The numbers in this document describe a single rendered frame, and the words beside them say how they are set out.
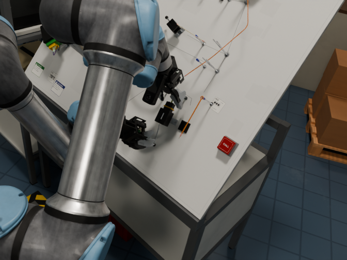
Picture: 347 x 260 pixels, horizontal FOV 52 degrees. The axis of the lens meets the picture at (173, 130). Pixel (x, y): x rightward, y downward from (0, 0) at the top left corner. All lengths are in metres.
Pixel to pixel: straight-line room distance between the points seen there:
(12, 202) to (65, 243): 0.12
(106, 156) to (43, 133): 0.36
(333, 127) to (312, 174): 0.41
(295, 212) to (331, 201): 0.35
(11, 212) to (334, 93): 2.99
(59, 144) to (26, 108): 0.15
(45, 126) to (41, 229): 0.36
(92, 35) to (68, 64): 1.14
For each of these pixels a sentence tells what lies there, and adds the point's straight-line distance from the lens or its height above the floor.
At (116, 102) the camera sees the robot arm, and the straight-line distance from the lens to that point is 0.64.
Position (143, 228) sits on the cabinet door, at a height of 0.48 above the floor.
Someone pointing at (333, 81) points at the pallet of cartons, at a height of 0.53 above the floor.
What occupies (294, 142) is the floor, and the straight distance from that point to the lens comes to 3.31.
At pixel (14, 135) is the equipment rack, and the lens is 2.60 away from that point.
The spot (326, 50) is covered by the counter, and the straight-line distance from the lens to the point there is 3.98.
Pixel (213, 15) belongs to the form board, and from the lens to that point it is 1.49.
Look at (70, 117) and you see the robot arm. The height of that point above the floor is 1.21.
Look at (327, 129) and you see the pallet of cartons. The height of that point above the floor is 0.28.
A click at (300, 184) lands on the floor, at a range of 2.95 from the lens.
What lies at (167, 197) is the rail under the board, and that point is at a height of 0.86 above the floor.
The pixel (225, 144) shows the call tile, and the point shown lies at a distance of 1.28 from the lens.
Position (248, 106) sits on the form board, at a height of 1.21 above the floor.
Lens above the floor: 1.92
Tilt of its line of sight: 39 degrees down
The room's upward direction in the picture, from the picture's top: 11 degrees clockwise
